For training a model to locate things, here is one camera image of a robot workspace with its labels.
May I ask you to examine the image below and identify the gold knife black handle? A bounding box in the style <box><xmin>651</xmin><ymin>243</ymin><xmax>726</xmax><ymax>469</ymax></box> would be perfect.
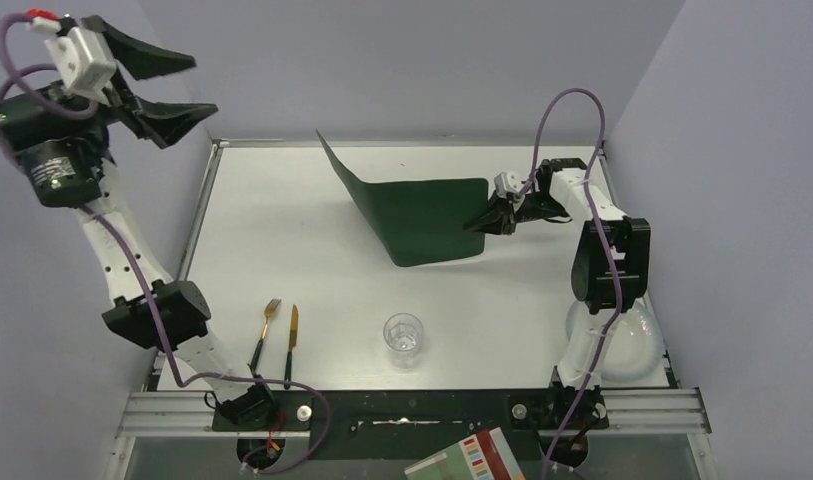
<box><xmin>283</xmin><ymin>304</ymin><xmax>299</xmax><ymax>390</ymax></box>

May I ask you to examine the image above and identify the gold fork black handle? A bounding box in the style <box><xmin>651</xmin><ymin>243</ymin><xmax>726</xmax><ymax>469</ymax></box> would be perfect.
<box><xmin>249</xmin><ymin>298</ymin><xmax>281</xmax><ymax>374</ymax></box>

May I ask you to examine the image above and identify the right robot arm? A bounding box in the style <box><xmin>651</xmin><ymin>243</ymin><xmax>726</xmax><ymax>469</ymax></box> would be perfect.
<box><xmin>464</xmin><ymin>158</ymin><xmax>651</xmax><ymax>421</ymax></box>

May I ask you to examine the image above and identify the aluminium frame rail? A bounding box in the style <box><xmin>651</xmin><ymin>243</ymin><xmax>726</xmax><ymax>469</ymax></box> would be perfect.
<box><xmin>114</xmin><ymin>388</ymin><xmax>712</xmax><ymax>440</ymax></box>

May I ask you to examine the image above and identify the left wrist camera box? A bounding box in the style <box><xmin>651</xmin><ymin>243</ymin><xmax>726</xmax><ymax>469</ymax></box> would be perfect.
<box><xmin>44</xmin><ymin>27</ymin><xmax>117</xmax><ymax>106</ymax></box>

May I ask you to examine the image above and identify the white plate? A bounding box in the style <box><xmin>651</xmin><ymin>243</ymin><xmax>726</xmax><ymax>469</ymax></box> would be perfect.
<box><xmin>558</xmin><ymin>300</ymin><xmax>665</xmax><ymax>389</ymax></box>

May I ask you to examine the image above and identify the green placemat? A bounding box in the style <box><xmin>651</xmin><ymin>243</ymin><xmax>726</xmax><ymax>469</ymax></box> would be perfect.
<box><xmin>318</xmin><ymin>136</ymin><xmax>489</xmax><ymax>268</ymax></box>

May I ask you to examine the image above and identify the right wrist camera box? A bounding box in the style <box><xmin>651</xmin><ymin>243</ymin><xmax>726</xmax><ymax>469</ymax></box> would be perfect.
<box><xmin>493</xmin><ymin>171</ymin><xmax>526</xmax><ymax>198</ymax></box>

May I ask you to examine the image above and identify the clear plastic cup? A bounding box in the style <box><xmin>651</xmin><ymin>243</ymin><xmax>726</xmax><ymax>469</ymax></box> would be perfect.
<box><xmin>382</xmin><ymin>313</ymin><xmax>424</xmax><ymax>369</ymax></box>

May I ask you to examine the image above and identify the colourful booklet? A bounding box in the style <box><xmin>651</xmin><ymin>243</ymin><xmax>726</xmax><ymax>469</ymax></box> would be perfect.
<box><xmin>404</xmin><ymin>428</ymin><xmax>525</xmax><ymax>480</ymax></box>

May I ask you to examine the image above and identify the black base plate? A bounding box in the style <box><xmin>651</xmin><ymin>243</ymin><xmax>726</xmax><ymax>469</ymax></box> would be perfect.
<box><xmin>211</xmin><ymin>386</ymin><xmax>610</xmax><ymax>461</ymax></box>

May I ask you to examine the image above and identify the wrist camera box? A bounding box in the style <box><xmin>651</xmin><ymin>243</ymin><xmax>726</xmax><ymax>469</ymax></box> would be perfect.
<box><xmin>44</xmin><ymin>27</ymin><xmax>117</xmax><ymax>106</ymax></box>
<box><xmin>493</xmin><ymin>171</ymin><xmax>526</xmax><ymax>198</ymax></box>

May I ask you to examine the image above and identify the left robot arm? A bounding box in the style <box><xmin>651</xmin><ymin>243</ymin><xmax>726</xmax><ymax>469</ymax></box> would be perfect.
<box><xmin>0</xmin><ymin>9</ymin><xmax>279</xmax><ymax>428</ymax></box>

